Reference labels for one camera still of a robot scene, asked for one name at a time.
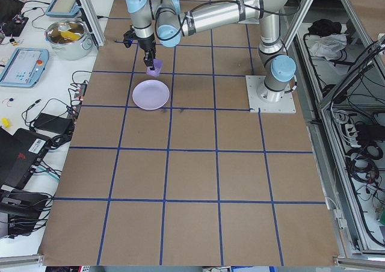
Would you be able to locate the purple foam block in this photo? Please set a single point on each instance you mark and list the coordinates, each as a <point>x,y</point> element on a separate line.
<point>156,69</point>

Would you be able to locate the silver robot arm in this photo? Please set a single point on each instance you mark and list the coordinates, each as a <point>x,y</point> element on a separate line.
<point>216,19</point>

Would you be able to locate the purple plate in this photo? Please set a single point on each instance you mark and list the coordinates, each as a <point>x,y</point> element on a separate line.
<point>151,95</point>

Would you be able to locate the grey cooking pot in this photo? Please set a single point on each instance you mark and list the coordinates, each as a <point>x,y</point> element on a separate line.
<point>72,50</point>

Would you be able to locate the black connector strip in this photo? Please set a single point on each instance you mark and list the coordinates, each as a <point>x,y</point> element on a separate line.
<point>78,93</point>

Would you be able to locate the yellow toy food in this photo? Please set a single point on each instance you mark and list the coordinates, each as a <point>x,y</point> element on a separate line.
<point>68,35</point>

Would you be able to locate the glass pot lid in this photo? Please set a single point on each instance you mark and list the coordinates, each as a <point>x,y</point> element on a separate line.
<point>64,28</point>

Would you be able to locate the light blue teach pendant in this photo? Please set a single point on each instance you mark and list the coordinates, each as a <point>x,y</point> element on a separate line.
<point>63,3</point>
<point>21,67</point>

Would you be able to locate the large black power adapter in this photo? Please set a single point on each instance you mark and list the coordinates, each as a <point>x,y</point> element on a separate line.
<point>52,123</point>

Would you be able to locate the black circuit board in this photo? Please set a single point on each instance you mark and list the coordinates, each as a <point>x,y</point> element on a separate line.
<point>15,25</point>

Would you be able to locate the small yellow block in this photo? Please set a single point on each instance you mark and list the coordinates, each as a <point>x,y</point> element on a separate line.
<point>6,122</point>

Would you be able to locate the black box with white label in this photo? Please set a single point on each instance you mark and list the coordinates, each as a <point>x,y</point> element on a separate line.
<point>18,157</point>

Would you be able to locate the black cloth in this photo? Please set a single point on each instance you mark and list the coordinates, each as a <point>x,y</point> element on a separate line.
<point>325,26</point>

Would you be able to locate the white cloth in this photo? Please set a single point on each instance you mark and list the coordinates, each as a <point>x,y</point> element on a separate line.
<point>328,46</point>

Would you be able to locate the black electronics box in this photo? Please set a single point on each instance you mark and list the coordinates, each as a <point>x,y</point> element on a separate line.
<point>21,205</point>

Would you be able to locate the white power strip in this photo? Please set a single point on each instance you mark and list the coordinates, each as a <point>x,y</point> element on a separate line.
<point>349,133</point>

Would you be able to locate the small black box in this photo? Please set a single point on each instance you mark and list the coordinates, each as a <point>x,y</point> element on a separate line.
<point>365,133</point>

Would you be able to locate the aluminium profile bar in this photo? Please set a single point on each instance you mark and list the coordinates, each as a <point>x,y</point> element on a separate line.
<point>361,261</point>
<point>21,260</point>

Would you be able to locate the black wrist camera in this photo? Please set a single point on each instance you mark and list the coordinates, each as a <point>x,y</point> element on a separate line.
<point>128,38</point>

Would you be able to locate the aluminium profile post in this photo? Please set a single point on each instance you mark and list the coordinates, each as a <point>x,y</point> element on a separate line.
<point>93,25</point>

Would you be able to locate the white square base plate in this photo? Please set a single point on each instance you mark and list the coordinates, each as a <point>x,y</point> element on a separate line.
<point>282,103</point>
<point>249,21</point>

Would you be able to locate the V-shaped metal bar frame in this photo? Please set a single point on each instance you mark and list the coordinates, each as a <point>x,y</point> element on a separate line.
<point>326,105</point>

